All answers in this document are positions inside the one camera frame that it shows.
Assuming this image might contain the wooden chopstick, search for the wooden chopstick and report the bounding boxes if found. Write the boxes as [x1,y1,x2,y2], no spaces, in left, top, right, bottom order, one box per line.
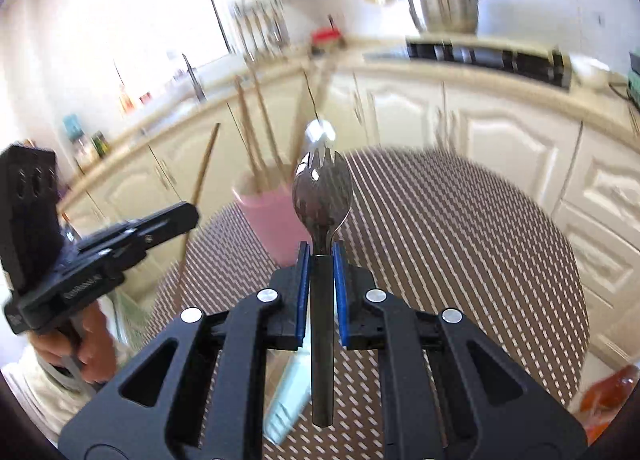
[234,76,267,195]
[248,65,286,182]
[171,122,222,314]
[286,57,339,177]

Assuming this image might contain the light sleeve left forearm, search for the light sleeve left forearm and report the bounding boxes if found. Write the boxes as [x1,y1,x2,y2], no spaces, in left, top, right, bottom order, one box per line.
[1,354,90,446]

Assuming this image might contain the chrome kitchen faucet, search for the chrome kitchen faucet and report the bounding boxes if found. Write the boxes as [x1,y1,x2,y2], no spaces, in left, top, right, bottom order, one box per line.
[182,54,206,103]

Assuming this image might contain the person's left hand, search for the person's left hand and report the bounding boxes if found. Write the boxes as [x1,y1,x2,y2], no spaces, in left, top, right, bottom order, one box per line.
[28,302,117,383]

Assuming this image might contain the pink utensil cup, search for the pink utensil cup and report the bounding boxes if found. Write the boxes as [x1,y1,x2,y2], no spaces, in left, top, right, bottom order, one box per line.
[232,168,310,267]

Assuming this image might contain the glass jar on counter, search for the glass jar on counter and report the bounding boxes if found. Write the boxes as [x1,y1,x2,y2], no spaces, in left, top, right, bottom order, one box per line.
[73,133,100,172]

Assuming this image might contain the orange plastic bag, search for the orange plastic bag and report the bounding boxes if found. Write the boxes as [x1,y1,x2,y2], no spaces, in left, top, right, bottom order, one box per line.
[577,365,639,446]

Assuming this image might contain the steel spoon in cup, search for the steel spoon in cup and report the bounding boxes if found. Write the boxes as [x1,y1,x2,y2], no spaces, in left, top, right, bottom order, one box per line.
[302,118,336,162]

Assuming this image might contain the leaning wooden chopstick in cup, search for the leaning wooden chopstick in cup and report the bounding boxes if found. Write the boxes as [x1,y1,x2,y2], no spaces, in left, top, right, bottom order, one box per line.
[286,57,339,177]

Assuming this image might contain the window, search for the window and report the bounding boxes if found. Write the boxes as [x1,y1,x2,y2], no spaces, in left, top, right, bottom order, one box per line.
[35,0,231,109]

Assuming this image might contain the red container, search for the red container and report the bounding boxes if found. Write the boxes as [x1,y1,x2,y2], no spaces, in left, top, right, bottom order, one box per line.
[310,27,343,50]

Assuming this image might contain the cream lower cabinets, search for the cream lower cabinets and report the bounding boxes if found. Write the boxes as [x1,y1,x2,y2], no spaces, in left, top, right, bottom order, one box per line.
[61,63,639,364]

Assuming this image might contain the black gas stove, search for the black gas stove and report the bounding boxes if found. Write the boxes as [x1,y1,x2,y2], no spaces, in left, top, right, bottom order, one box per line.
[364,38,573,90]

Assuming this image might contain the white ceramic bowl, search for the white ceramic bowl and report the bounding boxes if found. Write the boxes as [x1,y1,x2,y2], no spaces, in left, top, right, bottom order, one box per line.
[570,54,611,91]

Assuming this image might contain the green electric cooker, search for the green electric cooker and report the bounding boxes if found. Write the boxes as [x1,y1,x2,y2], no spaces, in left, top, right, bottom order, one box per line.
[627,50,640,107]

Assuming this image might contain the wall utensil rack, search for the wall utensil rack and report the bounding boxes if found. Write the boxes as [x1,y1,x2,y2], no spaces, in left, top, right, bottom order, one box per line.
[231,0,291,64]

